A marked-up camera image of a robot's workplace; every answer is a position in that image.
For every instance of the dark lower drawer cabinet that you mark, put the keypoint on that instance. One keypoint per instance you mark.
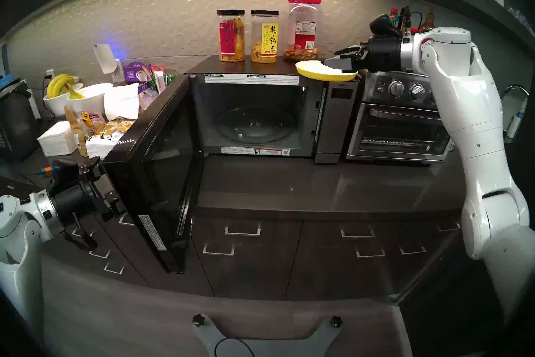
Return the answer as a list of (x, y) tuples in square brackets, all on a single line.
[(267, 272)]

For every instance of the black base knob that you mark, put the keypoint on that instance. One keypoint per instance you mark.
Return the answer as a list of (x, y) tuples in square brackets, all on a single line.
[(336, 322), (198, 320)]

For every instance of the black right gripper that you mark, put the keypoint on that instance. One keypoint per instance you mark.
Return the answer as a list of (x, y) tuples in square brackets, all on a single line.
[(384, 54)]

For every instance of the white plug-in wall device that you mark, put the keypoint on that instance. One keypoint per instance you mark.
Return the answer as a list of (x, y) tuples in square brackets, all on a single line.
[(104, 59)]

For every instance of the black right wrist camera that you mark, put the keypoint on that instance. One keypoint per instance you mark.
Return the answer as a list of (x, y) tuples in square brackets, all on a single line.
[(382, 25)]

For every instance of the large white bowl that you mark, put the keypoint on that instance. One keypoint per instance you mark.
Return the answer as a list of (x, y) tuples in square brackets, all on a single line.
[(92, 97)]

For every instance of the white stick packets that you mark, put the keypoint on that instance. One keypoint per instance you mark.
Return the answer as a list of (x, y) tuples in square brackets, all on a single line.
[(160, 80)]

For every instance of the yellow plate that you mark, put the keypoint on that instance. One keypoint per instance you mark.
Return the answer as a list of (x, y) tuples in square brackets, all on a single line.
[(309, 71)]

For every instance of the snack jar red label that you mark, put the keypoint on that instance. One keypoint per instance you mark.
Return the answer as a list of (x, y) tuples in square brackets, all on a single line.
[(230, 38)]

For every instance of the yellow banana bunch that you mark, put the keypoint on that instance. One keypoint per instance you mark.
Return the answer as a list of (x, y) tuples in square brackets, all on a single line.
[(56, 84)]

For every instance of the green stick packets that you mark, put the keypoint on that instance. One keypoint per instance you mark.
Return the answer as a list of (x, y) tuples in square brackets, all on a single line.
[(170, 79)]

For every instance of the snack jar yellow label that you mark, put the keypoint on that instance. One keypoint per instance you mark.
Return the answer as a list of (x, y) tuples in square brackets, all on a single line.
[(267, 40)]

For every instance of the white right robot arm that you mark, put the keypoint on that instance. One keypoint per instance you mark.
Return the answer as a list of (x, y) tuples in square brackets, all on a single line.
[(472, 109)]

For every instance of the white box of packaged cakes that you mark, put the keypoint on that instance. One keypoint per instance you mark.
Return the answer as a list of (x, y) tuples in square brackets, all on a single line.
[(108, 132)]

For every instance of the large clear jar red lid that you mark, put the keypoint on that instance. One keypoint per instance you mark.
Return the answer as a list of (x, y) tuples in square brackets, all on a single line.
[(303, 30)]

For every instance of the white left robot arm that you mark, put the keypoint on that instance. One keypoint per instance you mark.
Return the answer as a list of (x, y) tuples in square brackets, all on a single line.
[(16, 260)]

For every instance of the purple snack packet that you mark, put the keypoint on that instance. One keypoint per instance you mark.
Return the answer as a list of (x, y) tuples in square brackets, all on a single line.
[(134, 71)]

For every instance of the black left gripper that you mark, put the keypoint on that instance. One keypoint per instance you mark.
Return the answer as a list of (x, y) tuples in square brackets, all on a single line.
[(71, 201)]

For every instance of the small white bowl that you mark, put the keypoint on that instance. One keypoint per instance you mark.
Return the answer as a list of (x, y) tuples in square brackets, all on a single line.
[(53, 105)]

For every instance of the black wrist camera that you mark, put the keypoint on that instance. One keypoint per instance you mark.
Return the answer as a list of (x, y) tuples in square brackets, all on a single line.
[(382, 25), (62, 174)]

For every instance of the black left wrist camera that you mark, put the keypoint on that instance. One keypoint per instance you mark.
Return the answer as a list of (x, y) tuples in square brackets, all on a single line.
[(62, 174)]

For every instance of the black glass microwave door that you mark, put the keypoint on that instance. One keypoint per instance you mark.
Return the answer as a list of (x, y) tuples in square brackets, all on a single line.
[(159, 176)]

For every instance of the brown paper packet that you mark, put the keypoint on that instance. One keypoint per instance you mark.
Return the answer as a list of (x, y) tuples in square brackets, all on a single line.
[(75, 128)]

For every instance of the chrome sink faucet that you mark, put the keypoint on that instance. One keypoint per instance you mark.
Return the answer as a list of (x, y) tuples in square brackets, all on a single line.
[(516, 88)]

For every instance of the silver toaster oven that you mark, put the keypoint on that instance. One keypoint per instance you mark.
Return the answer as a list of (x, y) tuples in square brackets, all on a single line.
[(397, 134)]

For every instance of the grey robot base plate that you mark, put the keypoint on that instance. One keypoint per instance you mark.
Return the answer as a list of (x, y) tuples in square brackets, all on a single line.
[(209, 337)]

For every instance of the pink snack bag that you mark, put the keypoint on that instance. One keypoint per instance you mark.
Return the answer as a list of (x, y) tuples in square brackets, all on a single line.
[(92, 118)]

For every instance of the white plastic bottle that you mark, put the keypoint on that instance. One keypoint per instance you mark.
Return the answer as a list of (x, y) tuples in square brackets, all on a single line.
[(516, 126)]

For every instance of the glass microwave turntable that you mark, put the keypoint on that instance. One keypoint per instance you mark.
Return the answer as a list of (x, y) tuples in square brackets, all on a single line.
[(255, 126)]

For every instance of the white napkin stack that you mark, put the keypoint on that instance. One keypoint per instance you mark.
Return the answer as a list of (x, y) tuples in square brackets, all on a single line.
[(54, 138)]

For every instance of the white wall outlet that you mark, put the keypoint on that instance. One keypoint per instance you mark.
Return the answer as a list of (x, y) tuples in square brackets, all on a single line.
[(50, 74)]

